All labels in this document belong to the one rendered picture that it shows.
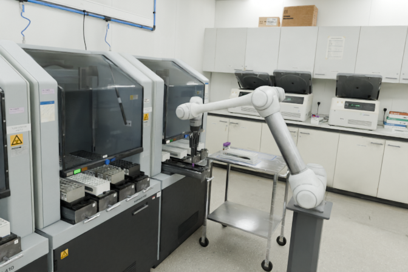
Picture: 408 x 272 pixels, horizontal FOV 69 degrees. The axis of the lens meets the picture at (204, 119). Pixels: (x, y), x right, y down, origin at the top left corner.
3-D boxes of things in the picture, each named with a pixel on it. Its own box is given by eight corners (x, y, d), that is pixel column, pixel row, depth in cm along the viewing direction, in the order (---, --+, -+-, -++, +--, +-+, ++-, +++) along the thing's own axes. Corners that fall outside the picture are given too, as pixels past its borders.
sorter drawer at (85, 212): (-4, 192, 179) (-5, 178, 177) (19, 184, 191) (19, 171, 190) (81, 227, 146) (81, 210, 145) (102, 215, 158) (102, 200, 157)
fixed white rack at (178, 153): (150, 153, 252) (150, 146, 251) (158, 150, 261) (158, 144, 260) (180, 160, 239) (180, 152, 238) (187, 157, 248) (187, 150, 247)
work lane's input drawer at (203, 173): (127, 164, 243) (127, 153, 242) (138, 159, 255) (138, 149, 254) (206, 184, 210) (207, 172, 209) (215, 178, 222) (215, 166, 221)
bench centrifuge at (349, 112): (327, 125, 390) (334, 71, 379) (332, 119, 444) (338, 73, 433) (376, 132, 364) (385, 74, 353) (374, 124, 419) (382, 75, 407)
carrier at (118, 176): (122, 178, 189) (122, 169, 188) (124, 179, 188) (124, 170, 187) (108, 184, 179) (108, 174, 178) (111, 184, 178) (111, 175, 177)
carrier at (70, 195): (82, 195, 162) (82, 184, 161) (85, 195, 161) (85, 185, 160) (64, 203, 152) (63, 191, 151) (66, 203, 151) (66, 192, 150)
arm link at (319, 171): (325, 195, 198) (329, 163, 194) (323, 205, 182) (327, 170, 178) (300, 189, 205) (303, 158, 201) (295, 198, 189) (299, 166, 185)
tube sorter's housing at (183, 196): (65, 231, 272) (61, 50, 246) (128, 198, 346) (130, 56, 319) (160, 273, 224) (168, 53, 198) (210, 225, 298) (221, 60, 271)
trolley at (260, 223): (198, 245, 263) (203, 155, 249) (221, 223, 302) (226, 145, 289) (272, 274, 230) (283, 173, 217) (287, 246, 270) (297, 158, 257)
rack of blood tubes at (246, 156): (219, 156, 249) (220, 149, 248) (224, 154, 257) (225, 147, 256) (253, 164, 234) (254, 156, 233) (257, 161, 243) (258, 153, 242)
